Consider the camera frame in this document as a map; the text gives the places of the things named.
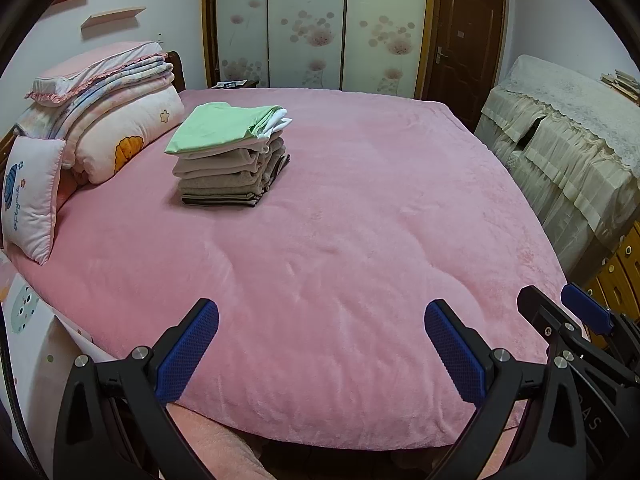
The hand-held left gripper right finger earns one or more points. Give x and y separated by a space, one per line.
452 355

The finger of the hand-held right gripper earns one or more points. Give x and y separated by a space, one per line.
550 317
587 307

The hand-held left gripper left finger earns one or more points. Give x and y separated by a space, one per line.
187 350

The green t-shirt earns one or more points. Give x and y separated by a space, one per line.
215 127

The stack of folded clothes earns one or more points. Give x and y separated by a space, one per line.
230 175

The wooden drawer chest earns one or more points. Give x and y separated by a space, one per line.
620 270

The white cartoon bed sheet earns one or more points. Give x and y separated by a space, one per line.
35 330

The cream lace furniture cover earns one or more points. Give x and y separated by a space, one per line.
565 150

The pink fleece bed blanket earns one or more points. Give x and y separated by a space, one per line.
350 210

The white printed cushion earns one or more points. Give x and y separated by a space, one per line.
30 195

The pink cartoon print quilt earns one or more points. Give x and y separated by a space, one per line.
145 125

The folded striped quilt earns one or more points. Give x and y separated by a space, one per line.
100 102

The dark wooden headboard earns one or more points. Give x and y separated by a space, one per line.
177 70

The brown wooden door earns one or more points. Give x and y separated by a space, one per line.
465 50

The pink ruffled pillow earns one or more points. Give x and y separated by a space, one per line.
85 75

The floral sliding door wardrobe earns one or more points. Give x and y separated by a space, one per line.
310 25

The light wooden wall shelf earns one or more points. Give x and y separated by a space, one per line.
112 17

